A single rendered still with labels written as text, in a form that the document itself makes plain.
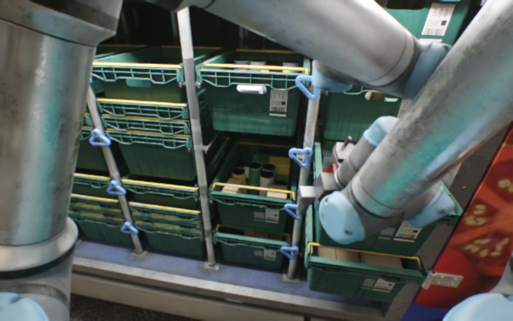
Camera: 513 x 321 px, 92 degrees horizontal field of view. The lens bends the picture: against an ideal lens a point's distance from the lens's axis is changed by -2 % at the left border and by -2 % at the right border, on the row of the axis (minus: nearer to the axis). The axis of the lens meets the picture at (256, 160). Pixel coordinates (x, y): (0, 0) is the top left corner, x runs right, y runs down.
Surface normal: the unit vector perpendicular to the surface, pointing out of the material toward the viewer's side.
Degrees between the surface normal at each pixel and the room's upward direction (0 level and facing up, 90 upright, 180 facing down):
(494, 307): 7
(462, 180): 90
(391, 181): 99
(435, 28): 94
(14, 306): 8
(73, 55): 103
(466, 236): 90
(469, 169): 90
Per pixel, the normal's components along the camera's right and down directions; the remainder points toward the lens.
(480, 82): -0.75, 0.42
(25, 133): 0.40, 0.42
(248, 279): 0.01, -0.86
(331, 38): 0.26, 0.85
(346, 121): -0.18, 0.59
